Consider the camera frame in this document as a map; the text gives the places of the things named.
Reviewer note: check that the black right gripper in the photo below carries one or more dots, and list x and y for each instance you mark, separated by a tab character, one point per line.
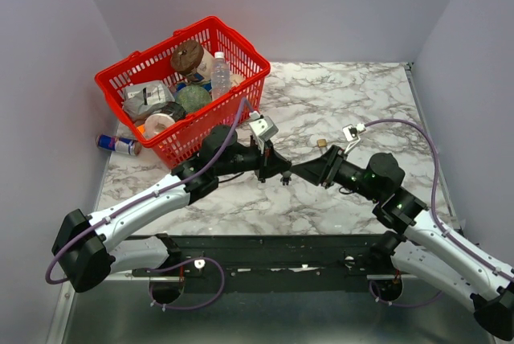
313	169

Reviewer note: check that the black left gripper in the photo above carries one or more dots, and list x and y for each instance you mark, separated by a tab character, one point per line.
271	163

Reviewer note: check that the key with robot keychain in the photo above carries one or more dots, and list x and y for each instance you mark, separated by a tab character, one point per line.
286	178

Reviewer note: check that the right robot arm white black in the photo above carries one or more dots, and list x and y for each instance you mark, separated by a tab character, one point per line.
419	242

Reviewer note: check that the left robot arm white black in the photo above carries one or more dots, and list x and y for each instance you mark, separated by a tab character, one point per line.
90	247

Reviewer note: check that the long shackle brass padlock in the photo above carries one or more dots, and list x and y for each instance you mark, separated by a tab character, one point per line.
321	143

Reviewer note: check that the green round ball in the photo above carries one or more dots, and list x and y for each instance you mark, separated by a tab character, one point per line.
193	98

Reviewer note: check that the clear plastic water bottle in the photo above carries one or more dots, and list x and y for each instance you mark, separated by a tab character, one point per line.
220	76

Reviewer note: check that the white tape roll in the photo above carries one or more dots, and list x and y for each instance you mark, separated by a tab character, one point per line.
157	123

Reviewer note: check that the brown lid paper cup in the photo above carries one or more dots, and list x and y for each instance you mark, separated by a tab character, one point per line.
191	60

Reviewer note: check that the red bull can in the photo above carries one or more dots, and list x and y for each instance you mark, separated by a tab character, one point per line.
121	145

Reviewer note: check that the grey foil snack bag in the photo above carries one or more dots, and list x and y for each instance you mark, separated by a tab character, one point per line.
140	100

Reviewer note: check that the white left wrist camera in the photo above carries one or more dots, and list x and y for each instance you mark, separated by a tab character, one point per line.
263	128

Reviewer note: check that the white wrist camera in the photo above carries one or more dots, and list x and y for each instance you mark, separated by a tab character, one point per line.
352	135
263	128

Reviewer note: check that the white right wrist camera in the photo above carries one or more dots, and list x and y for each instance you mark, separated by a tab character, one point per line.
352	135

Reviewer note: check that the black mounting base rail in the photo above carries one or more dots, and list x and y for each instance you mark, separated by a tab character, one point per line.
275	263

